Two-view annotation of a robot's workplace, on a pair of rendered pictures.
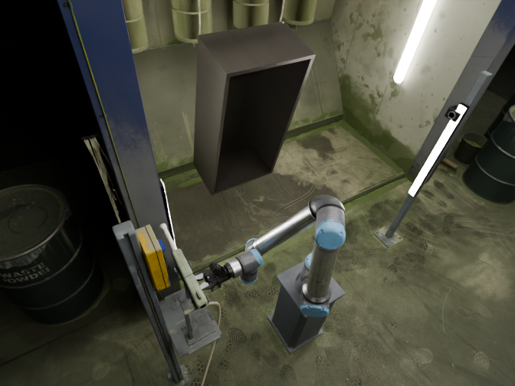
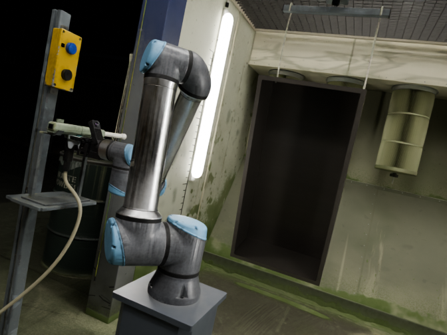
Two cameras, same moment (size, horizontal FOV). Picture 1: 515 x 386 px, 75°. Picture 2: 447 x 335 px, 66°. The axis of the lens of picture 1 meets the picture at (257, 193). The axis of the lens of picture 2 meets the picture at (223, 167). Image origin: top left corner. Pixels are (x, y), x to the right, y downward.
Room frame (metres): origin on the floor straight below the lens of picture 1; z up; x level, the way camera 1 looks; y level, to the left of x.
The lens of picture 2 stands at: (0.43, -1.42, 1.21)
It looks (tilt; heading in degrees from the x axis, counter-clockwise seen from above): 4 degrees down; 56
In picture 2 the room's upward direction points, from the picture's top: 12 degrees clockwise
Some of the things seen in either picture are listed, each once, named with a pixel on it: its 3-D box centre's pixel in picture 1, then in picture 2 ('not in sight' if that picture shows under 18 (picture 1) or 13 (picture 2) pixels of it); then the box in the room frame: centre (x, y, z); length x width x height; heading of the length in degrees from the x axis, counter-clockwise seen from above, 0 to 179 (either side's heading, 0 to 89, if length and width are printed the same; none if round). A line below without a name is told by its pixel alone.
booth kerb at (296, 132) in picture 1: (251, 146); (350, 308); (2.95, 0.12, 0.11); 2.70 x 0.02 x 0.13; 125
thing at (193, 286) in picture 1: (182, 270); (89, 147); (0.80, 0.32, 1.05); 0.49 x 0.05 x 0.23; 35
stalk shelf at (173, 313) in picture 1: (188, 318); (54, 200); (0.68, 0.29, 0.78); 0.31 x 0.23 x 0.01; 35
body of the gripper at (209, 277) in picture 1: (218, 276); (93, 147); (0.78, 0.15, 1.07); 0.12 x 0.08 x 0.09; 125
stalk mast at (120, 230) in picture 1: (161, 330); (32, 185); (0.60, 0.40, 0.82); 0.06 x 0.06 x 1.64; 35
